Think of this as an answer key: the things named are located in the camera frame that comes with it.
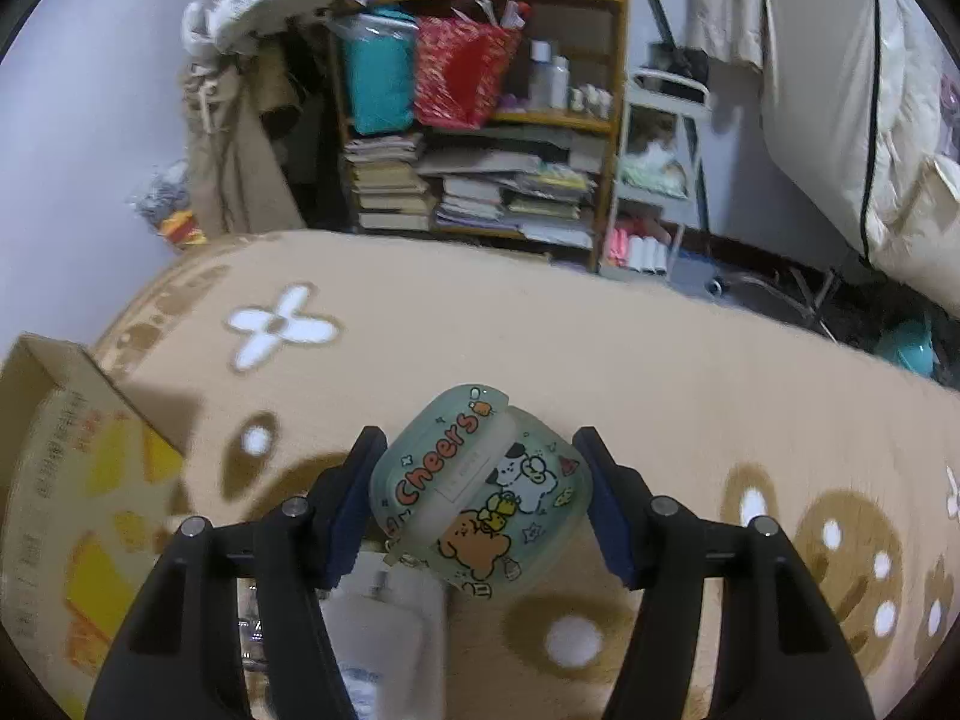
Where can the metal folding rack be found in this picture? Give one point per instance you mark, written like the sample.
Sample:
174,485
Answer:
795,300

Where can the yellow print cardboard box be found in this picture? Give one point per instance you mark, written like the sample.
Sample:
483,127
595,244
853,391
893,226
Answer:
67,502

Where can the short clear bottle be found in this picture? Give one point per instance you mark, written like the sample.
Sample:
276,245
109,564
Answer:
559,86

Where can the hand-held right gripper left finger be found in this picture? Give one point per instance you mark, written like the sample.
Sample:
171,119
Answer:
352,514

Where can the colourful patterned bag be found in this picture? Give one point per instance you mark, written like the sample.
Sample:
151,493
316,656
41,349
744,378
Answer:
169,206

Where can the white duvet with black trim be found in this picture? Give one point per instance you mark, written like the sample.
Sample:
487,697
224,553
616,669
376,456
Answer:
825,90

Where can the beige printed blanket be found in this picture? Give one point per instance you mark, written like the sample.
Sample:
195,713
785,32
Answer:
570,337

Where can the teal storage bag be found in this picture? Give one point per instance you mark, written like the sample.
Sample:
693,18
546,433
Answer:
379,82

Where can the pink and white rolls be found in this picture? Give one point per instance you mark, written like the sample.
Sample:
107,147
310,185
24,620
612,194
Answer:
637,253

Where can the row of small jars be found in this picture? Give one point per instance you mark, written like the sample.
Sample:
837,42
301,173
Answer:
591,101

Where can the tall white bottle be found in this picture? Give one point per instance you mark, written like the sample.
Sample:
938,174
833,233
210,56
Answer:
540,79

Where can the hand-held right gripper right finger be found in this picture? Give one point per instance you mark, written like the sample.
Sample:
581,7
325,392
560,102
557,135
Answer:
609,517

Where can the wooden bookshelf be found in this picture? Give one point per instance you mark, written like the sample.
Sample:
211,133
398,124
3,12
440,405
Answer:
616,90

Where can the beige coat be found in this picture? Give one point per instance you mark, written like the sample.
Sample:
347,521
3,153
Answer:
240,165

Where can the green cartoon print earbud case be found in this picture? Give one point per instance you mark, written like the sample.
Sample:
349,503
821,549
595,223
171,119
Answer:
480,487

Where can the red patterned bag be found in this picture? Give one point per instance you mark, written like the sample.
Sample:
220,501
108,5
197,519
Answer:
457,79

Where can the teal basin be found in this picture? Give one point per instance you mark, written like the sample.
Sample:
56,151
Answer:
907,349

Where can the white utility cart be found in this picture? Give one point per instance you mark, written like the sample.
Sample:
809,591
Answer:
697,112

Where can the stack of books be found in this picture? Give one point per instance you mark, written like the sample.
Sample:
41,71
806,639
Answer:
480,191

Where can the light green cloth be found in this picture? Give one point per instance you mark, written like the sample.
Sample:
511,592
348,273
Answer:
652,169

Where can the white power adapter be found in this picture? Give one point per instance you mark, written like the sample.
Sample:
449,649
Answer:
390,637

